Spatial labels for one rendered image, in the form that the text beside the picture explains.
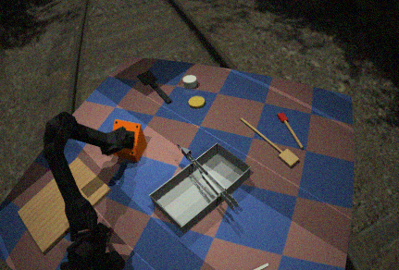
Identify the grey short cylinder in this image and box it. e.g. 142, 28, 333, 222
182, 75, 197, 89

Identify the yellow round disc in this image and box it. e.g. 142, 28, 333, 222
188, 96, 205, 108

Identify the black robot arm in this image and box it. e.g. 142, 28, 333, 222
43, 112, 135, 270

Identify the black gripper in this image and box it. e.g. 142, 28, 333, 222
60, 251, 125, 270

